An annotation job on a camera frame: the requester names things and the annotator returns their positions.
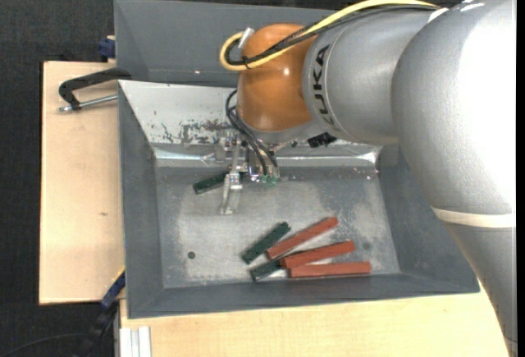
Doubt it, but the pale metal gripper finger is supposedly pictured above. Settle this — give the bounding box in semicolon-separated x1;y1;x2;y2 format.
217;173;232;215
228;172;244;214

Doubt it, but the dark green flat block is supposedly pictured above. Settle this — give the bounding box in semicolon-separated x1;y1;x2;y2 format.
249;259;285;283
240;221;293;265
192;172;229;195

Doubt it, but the grey metal bin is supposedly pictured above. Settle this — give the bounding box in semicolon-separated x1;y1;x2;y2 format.
112;0;482;320

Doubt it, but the red-brown flat block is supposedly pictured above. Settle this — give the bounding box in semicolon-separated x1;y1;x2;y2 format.
265;216;340;261
279;240;357;270
288;260;373;279

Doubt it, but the pale wood flat board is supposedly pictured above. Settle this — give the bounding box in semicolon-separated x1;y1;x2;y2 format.
38;60;126;306

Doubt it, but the black cylinder on white bracket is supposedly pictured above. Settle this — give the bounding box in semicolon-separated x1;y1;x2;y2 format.
291;132;339;150

